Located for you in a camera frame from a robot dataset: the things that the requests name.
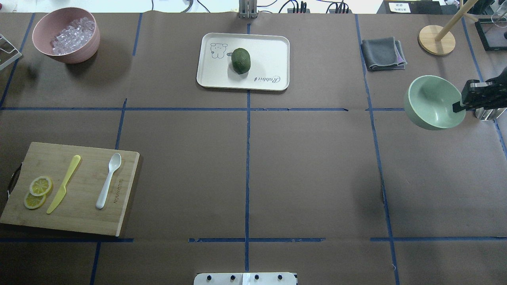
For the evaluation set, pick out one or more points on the wooden stand with round base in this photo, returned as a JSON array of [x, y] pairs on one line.
[[437, 40]]

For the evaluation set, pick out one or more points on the metal scoop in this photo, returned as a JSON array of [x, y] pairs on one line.
[[488, 114]]

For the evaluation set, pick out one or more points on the green avocado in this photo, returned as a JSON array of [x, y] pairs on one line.
[[241, 60]]

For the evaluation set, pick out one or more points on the lemon slice upper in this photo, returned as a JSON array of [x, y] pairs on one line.
[[40, 186]]

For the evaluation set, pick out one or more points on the lemon slice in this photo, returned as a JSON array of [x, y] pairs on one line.
[[34, 202], [40, 186]]

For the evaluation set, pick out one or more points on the grey folded cloth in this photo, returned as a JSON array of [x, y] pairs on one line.
[[383, 54]]

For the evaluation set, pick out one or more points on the yellow plastic knife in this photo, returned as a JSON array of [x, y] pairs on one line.
[[75, 161]]

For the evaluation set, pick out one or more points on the black power strip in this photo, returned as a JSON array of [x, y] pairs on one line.
[[319, 7]]

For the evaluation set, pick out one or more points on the white plastic spoon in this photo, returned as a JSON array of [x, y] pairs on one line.
[[113, 165]]

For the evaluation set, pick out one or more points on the aluminium frame post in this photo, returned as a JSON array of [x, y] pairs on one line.
[[247, 9]]

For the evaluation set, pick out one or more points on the green bowl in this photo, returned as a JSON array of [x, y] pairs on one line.
[[429, 101]]

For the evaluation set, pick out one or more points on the cream rabbit tray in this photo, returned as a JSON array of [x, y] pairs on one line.
[[270, 62]]

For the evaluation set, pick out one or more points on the lemon slice lower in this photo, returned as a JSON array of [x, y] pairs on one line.
[[34, 202]]

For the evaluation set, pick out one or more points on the black framed tray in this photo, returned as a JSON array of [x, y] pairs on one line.
[[492, 34]]

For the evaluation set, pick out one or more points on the bamboo cutting board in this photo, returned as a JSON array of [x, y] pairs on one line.
[[77, 212]]

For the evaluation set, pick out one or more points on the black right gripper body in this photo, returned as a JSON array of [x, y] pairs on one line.
[[488, 97]]

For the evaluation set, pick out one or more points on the pink bowl with ice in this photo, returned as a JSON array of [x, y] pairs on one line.
[[68, 35]]

